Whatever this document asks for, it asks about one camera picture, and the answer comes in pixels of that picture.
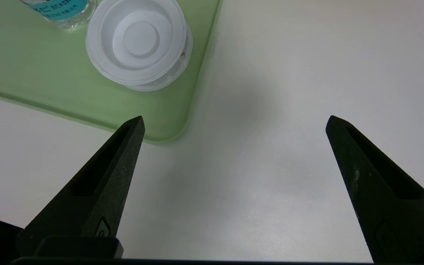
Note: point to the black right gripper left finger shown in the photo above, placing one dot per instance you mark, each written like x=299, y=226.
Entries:
x=98, y=198

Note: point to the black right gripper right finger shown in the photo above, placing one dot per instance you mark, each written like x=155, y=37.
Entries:
x=392, y=206

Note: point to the light green plastic tray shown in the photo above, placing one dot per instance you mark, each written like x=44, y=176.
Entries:
x=31, y=66

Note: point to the clear water bottle blue cap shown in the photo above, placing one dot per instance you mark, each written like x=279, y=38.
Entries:
x=61, y=11

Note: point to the round white plastic container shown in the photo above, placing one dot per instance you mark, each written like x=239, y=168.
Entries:
x=138, y=40

